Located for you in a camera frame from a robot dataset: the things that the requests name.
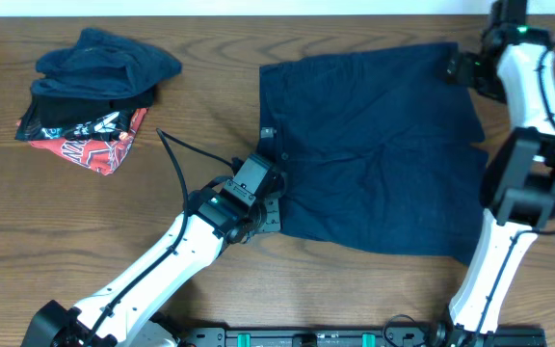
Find red printed garment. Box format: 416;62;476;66
26;108;148;175

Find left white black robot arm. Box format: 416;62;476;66
21;180;280;347

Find folded black garment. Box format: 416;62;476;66
32;87;156;128

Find folded navy blue garment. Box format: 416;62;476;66
31;28;182;100

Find black white printed garment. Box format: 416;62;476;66
14;101;136;142

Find navy blue shorts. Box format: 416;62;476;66
257;42;488;264

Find small black base cable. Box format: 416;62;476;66
381;314;428;347

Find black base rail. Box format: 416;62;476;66
179;324;547;347

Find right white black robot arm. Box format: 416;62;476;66
427;23;555;346

